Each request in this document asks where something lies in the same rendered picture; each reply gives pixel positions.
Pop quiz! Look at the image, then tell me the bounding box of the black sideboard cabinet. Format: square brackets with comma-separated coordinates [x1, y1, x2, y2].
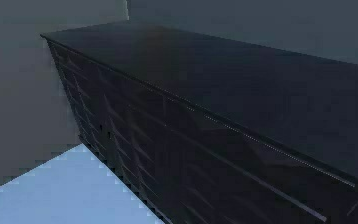
[40, 20, 358, 224]

